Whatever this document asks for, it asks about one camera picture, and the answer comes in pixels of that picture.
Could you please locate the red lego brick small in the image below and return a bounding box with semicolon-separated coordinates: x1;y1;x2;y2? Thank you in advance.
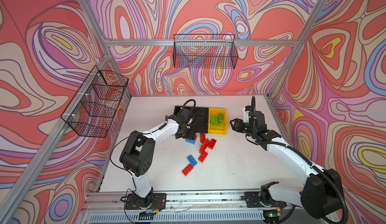
200;133;206;144

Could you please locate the blue lego brick top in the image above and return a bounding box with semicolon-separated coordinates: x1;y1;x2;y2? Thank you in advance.
185;139;197;145

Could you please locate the blue lego brick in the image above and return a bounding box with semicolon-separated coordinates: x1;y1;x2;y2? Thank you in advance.
185;139;197;145
187;155;198;167

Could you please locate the green lego brick large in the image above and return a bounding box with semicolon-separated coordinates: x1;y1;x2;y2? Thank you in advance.
210;114;221;126

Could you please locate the red arch lego piece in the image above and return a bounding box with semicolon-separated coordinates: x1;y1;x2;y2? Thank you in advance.
199;139;210;154

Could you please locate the green lego brick front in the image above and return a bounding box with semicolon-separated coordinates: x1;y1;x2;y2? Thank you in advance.
218;112;224;124

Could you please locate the red lego brick top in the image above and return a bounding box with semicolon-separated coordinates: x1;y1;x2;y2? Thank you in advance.
208;139;217;150

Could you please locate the red lego brick front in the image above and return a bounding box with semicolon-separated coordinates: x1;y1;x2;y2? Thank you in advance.
182;164;194;176

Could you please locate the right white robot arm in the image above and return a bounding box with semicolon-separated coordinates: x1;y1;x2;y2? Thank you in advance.
230;103;349;224

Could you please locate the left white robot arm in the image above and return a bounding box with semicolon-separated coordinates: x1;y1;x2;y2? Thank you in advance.
119;106;196;207

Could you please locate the black plastic bin left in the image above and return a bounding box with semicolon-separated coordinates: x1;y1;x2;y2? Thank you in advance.
173;106;193;118

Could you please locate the black plastic bin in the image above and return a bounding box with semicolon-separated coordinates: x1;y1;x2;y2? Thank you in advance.
193;107;209;134
173;106;193;118

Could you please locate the black plastic bin middle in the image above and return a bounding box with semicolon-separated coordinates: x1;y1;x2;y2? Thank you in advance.
193;107;209;134

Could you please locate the yellow plastic bin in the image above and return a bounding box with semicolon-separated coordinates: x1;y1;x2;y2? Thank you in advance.
208;108;228;135

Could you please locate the black wire basket back wall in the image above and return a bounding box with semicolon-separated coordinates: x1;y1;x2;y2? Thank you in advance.
173;34;239;69

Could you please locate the black wire basket wall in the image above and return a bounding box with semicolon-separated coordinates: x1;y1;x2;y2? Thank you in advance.
173;34;239;69
60;66;128;138

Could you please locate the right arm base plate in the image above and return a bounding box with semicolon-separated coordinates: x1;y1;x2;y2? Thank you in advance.
241;191;287;208

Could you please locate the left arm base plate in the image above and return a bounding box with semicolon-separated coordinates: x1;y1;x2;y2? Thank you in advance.
121;192;167;211

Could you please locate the aluminium front rail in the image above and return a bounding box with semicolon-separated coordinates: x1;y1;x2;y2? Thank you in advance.
78;187;329;224

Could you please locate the black wire basket left wall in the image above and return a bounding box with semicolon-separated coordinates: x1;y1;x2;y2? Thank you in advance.
60;66;128;138

